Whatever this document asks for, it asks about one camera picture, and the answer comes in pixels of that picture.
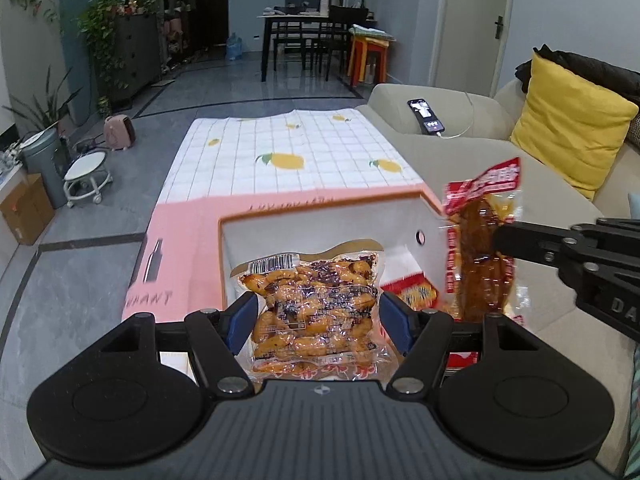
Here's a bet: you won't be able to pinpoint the orange cardboard box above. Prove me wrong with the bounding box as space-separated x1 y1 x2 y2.
218 191 453 393

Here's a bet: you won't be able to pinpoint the shoe rack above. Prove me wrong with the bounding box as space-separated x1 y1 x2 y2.
162 7 193 68

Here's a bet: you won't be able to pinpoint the green white seat cushion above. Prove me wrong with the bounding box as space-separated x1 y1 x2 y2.
348 24 396 44

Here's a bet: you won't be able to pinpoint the brown cardboard box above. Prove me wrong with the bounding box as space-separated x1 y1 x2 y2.
0 173 56 246

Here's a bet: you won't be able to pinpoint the stacked red orange stools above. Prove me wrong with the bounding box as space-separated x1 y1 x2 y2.
347 36 391 88

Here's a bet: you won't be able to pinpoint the clear packet of orange nuts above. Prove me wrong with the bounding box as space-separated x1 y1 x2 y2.
231 240 401 385

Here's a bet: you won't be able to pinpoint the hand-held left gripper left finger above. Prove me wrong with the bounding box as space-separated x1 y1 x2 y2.
94 290 261 396

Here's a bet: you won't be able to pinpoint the pink space heater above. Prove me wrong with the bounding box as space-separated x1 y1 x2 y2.
103 115 137 152

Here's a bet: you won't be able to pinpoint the dark cloth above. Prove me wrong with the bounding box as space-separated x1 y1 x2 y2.
515 44 640 107

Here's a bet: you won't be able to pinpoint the yellow pillow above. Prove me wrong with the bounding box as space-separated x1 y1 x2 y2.
510 52 640 201

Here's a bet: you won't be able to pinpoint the red snack packet white label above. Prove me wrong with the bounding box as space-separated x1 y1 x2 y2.
380 271 442 313

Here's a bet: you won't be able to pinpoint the black smartphone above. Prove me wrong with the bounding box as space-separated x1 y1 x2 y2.
407 98 446 136

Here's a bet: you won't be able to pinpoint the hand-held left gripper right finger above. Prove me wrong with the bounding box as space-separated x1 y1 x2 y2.
378 290 543 396

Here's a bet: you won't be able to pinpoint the white low cabinet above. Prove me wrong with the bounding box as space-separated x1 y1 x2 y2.
0 160 25 201

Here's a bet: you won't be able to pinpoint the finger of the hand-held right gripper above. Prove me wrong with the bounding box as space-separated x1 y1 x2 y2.
572 216 640 234
492 222 597 269

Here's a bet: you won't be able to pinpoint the checkered fruit print tablecloth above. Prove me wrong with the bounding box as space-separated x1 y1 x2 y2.
120 109 441 376

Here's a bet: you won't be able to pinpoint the dark dining table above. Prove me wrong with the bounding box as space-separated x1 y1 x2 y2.
257 7 351 78

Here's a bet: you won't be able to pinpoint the dark drawer cabinet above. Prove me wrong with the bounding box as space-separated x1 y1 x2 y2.
112 12 163 103

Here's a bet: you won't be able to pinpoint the white door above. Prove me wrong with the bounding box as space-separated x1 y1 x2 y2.
435 0 516 86

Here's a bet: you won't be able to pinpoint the grey trash bin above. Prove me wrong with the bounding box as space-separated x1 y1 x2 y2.
20 127 68 209

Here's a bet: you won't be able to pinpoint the long leaf potted plant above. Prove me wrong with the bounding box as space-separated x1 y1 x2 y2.
2 67 83 136

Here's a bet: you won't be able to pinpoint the red packet of brown meat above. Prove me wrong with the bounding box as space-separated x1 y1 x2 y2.
442 157 523 323

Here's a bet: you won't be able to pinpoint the white round rolling stool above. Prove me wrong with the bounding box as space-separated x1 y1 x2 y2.
62 151 113 208

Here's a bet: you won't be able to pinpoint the white charging cable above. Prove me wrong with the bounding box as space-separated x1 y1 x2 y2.
437 91 474 139

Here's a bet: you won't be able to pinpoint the beige sofa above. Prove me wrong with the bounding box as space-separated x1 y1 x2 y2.
356 77 640 461

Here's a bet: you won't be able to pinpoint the dark dining chair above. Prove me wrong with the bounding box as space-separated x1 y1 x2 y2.
272 34 321 68
325 5 373 83

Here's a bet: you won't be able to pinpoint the trailing green plant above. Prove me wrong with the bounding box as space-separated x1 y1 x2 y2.
77 0 158 106

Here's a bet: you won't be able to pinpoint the teal striped cloth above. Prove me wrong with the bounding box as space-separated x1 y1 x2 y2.
620 332 640 466

